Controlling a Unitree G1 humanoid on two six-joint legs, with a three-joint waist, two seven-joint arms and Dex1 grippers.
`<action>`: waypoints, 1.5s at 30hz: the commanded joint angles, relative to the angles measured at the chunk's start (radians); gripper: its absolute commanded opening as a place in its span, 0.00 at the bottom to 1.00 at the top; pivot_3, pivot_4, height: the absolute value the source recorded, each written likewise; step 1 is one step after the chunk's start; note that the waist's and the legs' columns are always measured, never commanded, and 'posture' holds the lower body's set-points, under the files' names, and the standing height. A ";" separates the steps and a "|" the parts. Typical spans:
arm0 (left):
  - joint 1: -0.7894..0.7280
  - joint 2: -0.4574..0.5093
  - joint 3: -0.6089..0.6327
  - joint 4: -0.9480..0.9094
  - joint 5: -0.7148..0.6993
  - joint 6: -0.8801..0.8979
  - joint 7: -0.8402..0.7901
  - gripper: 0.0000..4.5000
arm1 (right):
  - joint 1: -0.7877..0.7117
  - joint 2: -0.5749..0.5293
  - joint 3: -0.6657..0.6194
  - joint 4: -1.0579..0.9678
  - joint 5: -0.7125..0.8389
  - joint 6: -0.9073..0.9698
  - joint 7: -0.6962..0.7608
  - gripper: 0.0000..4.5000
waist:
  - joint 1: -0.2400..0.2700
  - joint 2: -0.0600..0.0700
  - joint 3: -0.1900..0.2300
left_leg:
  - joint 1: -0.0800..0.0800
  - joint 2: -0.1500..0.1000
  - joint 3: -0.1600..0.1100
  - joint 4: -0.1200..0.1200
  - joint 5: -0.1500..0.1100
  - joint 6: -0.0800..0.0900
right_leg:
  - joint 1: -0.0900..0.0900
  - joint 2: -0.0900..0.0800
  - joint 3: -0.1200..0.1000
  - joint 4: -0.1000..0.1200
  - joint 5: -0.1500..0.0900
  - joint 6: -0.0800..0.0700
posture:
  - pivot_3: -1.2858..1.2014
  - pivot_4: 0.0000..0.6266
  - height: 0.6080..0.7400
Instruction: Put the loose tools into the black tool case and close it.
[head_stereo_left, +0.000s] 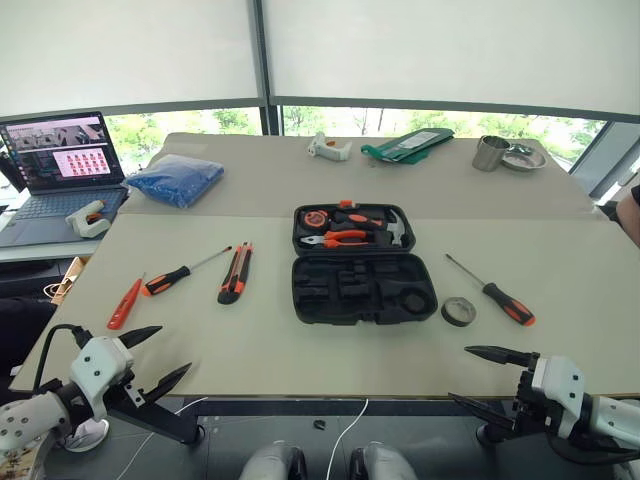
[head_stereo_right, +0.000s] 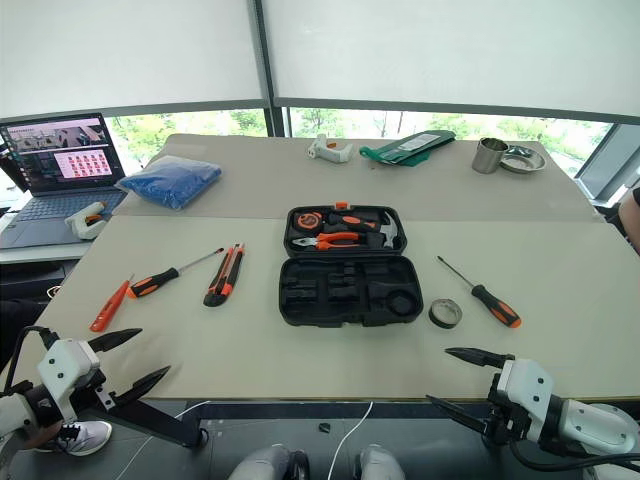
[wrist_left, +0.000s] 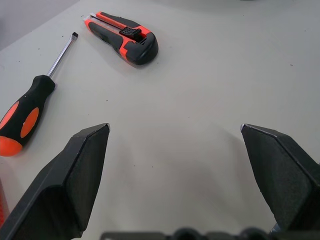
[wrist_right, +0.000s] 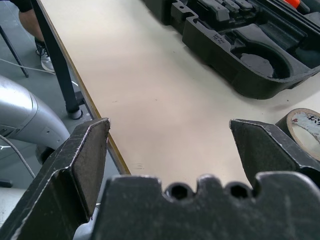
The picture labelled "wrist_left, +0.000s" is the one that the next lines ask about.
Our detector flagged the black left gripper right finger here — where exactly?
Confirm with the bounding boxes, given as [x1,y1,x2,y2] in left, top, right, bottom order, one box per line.
[240,123,320,235]

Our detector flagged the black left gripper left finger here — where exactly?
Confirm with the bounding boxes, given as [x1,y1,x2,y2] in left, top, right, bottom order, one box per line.
[0,122,111,240]

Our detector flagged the black orange flathead screwdriver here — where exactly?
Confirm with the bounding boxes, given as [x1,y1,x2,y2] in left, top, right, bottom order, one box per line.
[0,31,79,157]

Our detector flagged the orange black utility knife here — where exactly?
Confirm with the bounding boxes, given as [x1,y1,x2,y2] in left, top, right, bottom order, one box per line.
[81,10,159,66]

